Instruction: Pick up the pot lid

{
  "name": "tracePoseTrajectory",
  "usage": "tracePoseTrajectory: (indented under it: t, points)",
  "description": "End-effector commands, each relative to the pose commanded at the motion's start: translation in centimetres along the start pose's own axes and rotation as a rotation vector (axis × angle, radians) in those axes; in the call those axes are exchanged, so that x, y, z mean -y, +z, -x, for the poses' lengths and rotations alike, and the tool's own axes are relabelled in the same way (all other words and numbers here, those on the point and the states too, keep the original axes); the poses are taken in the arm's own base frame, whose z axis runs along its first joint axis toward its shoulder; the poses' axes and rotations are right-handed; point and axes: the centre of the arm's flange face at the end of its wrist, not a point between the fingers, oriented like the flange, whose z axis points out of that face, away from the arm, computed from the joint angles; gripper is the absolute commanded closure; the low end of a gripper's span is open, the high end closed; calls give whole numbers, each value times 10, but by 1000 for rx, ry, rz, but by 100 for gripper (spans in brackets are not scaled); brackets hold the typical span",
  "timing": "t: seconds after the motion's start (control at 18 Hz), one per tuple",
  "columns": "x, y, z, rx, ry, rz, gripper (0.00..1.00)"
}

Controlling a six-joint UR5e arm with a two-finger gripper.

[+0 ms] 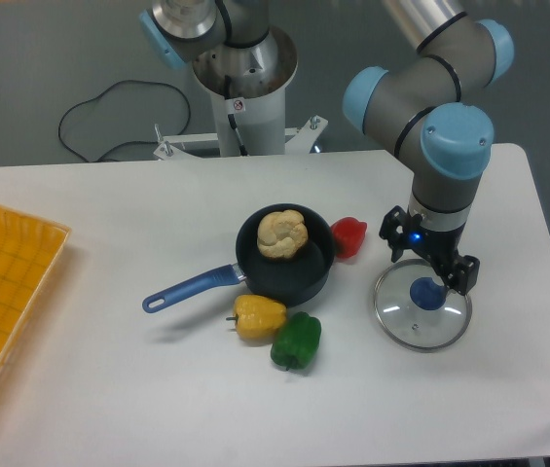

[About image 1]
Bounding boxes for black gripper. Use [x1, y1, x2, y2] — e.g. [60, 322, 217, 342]
[379, 206, 480, 296]

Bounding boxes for glass pot lid blue knob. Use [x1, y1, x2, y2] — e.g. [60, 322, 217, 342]
[373, 259, 472, 352]

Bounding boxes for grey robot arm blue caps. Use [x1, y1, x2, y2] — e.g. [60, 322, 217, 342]
[139, 1, 514, 294]

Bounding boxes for red bell pepper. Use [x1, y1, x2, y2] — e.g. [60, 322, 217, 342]
[331, 217, 367, 259]

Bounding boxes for beige bread roll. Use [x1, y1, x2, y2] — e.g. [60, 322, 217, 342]
[257, 209, 309, 260]

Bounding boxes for green bell pepper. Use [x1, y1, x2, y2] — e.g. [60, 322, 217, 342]
[270, 311, 322, 370]

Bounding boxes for yellow bell pepper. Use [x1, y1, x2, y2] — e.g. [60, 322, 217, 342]
[226, 295, 287, 341]

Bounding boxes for black pan blue handle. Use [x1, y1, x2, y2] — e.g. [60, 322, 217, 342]
[142, 203, 336, 313]

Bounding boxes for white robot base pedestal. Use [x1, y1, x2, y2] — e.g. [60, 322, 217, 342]
[152, 26, 330, 161]

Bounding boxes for black cable on floor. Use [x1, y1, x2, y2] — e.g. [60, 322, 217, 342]
[57, 80, 192, 163]

